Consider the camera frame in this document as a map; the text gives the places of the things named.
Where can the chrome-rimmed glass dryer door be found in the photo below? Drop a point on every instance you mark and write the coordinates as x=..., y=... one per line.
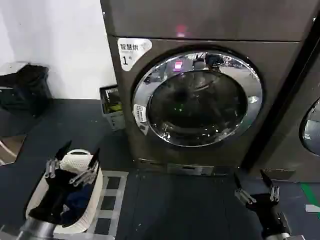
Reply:
x=312, y=130

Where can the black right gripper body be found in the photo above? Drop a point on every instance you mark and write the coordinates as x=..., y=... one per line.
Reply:
x=265, y=207

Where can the white perforated laundry basket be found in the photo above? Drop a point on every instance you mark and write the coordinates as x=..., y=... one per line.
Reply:
x=75, y=161

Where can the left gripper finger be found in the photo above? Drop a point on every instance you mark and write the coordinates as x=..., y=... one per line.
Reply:
x=87, y=172
x=55, y=163

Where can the black bin with bag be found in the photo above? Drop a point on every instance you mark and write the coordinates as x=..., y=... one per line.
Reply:
x=23, y=87

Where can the grey front-loading dryer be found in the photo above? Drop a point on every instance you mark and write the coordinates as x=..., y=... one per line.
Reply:
x=200, y=25

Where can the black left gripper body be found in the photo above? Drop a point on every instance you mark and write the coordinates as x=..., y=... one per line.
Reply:
x=53, y=197

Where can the dark blue clothing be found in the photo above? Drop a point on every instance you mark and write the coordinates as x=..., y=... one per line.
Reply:
x=76, y=200

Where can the grey dryer with dark edge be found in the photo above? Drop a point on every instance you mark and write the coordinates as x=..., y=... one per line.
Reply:
x=282, y=140

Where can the small white door sticker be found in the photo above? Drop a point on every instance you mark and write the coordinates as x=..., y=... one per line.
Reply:
x=140, y=113

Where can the round glass dryer door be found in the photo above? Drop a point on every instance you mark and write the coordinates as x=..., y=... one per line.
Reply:
x=197, y=107

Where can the white numbered dryer label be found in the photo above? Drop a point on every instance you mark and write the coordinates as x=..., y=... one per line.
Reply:
x=130, y=51

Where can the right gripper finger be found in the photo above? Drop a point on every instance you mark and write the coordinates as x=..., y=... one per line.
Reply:
x=243, y=195
x=273, y=192

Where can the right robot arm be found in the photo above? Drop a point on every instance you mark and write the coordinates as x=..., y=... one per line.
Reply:
x=278, y=228

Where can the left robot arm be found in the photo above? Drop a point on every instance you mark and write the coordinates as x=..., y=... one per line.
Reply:
x=35, y=228

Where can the grey open box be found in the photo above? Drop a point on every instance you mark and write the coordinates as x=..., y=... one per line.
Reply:
x=112, y=107

